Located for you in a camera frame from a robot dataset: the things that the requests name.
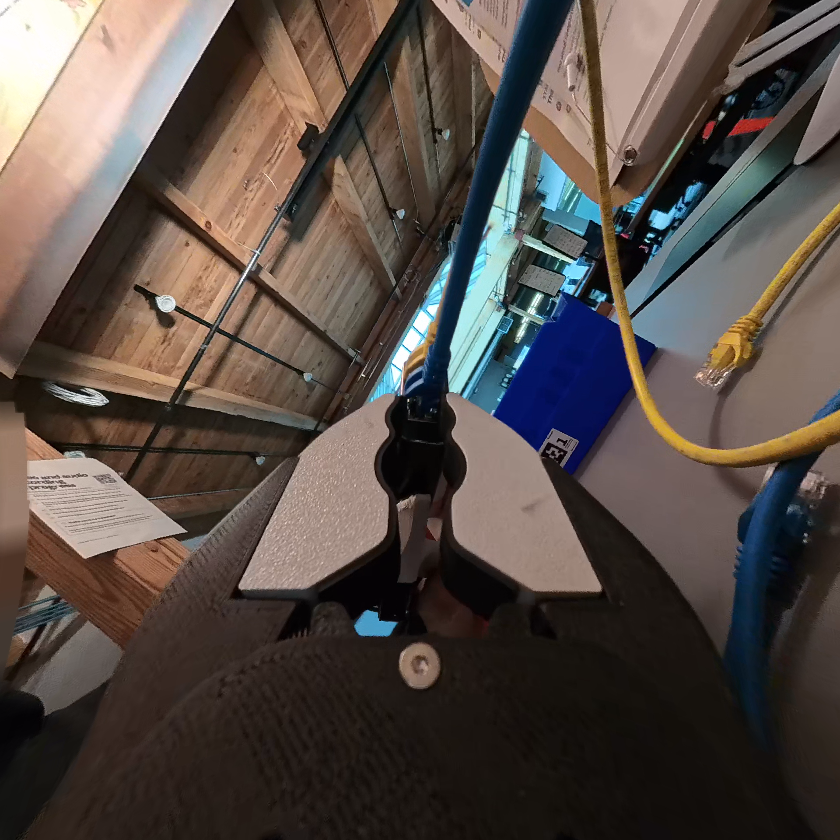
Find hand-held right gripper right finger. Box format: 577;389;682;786
438;391;603;601

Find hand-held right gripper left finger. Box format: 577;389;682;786
238;394;403;602

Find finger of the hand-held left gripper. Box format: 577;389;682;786
397;494;435;585

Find grey ethernet splitter box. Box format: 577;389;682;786
384;394;454;496

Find blue storage bin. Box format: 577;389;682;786
492;293;657;475

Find yellow ethernet cable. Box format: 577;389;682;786
407;0;840;468

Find blue ethernet cable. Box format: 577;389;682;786
403;0;840;752

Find dark-edged grey desk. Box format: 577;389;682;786
623;39;840;316

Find person's left hand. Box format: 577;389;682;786
415;575;491;637

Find printed paper notice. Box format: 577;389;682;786
26;457;188;559

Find distant instruction board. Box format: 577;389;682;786
543;224;589;261
517;264;567;298

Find ceiling track lights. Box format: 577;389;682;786
154;125;454;467

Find cardboard-backed instruction sheet board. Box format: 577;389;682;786
433;0;772;204

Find white board stand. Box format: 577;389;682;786
725;0;840;165

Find wooden post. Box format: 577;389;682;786
23;427;191;647

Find white cable coil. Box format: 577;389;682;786
42;382;109;408

